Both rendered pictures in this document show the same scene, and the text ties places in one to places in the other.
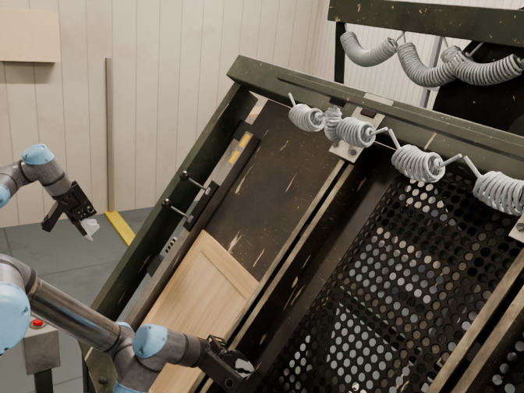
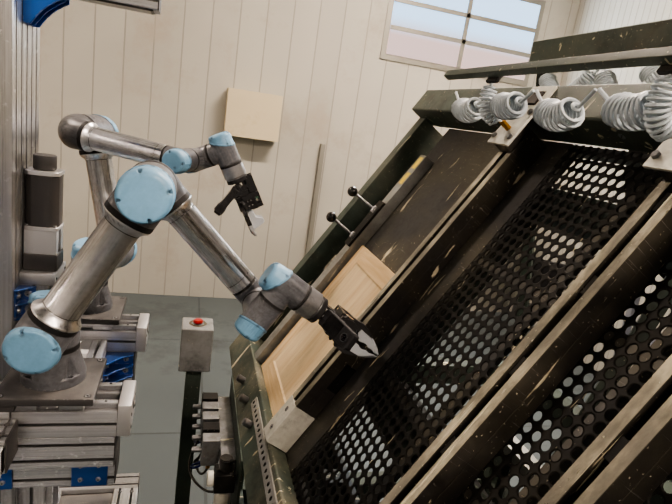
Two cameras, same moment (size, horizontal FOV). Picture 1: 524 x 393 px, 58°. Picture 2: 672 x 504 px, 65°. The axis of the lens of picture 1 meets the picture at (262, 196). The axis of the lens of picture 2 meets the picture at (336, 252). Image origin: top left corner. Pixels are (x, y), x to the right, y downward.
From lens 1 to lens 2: 52 cm
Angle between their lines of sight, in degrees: 19
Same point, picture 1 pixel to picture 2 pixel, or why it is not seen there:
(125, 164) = not seen: hidden behind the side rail
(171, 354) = (291, 293)
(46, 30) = (269, 111)
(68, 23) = (290, 107)
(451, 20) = (652, 37)
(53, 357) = (204, 359)
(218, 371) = (336, 326)
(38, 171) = (219, 153)
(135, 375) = (256, 307)
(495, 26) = not seen: outside the picture
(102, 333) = (237, 272)
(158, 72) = (370, 163)
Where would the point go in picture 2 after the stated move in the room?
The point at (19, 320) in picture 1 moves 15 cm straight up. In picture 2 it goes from (163, 196) to (168, 123)
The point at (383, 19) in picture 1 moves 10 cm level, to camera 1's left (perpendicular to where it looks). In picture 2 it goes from (583, 52) to (553, 49)
